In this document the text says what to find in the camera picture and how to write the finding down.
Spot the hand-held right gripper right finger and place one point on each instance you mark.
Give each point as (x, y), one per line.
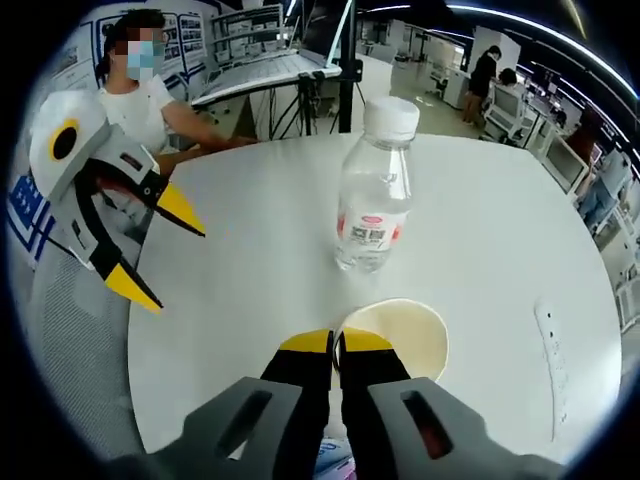
(400, 430)

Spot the clear plastic water bottle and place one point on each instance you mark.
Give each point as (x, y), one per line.
(375, 200)

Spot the blue white wall poster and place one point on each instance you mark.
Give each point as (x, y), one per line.
(192, 35)

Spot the shelf rack with bins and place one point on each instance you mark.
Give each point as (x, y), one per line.
(240, 35)

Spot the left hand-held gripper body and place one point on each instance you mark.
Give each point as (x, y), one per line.
(75, 125)

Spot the white socket panel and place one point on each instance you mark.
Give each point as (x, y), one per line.
(552, 370)

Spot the blue white patterned cloth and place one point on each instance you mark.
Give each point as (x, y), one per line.
(27, 205)

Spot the paper cup with green print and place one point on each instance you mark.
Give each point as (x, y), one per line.
(410, 335)

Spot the silver laptop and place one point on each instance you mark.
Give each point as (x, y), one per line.
(270, 75)

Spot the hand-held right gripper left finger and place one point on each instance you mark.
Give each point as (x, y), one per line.
(240, 425)

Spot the white office chair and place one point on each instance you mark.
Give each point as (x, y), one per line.
(502, 115)
(565, 162)

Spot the white table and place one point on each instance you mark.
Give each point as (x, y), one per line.
(250, 250)

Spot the black tripod stand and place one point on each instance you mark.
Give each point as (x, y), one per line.
(346, 100)

